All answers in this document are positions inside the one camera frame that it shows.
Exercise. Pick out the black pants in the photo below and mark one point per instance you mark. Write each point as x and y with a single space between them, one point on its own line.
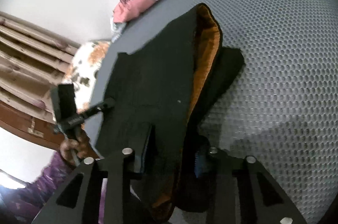
171 82

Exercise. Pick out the floral white orange cushion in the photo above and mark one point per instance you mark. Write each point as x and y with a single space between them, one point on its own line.
83 71

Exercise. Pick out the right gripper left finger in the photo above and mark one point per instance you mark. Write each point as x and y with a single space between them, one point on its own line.
104 186

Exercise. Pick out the left hand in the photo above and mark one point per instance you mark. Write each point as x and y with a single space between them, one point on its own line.
73 150

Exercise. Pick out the grey textured mattress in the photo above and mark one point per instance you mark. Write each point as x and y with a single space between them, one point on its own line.
282 107

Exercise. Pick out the white blue striped cloth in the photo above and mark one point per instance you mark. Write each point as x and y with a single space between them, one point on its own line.
116 29

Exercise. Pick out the brown wooden furniture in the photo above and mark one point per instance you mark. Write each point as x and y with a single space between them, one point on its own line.
29 128

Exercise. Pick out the beige brown curtain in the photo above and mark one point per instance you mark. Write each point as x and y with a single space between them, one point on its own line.
33 61

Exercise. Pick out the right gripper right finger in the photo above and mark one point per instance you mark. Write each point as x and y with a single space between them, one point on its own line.
234 190

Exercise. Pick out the purple sleeved left forearm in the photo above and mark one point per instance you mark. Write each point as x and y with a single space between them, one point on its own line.
22 205

